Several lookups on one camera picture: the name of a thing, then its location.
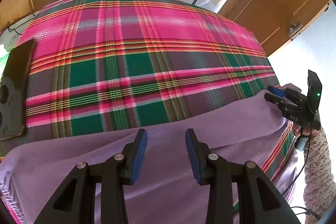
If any purple fleece garment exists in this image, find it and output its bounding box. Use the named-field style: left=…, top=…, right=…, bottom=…
left=1, top=91, right=297, bottom=223

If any floral sleeve forearm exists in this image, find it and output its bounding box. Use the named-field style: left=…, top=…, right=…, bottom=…
left=303, top=129, right=335, bottom=216

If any person right hand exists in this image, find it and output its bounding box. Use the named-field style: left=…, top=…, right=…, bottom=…
left=293, top=123, right=313, bottom=137

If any black smartphone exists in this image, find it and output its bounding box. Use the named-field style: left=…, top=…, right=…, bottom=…
left=1, top=39, right=37, bottom=141

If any pink green plaid tablecloth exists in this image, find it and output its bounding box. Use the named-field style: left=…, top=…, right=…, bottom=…
left=0, top=0, right=295, bottom=188

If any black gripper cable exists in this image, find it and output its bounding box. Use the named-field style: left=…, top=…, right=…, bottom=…
left=280, top=129, right=322, bottom=222

